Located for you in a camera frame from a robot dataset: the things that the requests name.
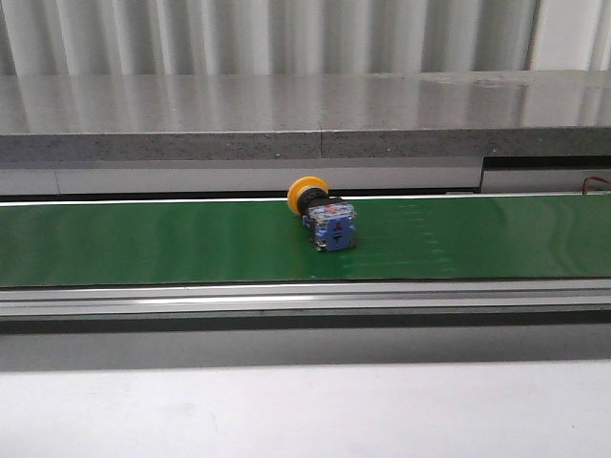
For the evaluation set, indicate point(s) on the green conveyor belt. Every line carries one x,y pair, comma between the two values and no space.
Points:
57,244

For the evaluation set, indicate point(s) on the grey speckled stone counter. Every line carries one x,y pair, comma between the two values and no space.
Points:
51,119

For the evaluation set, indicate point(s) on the aluminium conveyor frame rail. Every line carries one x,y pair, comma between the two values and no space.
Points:
303,305

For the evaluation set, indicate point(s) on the white pleated curtain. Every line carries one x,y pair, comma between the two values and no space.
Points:
302,37

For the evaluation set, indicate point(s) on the yellow mushroom push button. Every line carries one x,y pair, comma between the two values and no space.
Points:
329,220

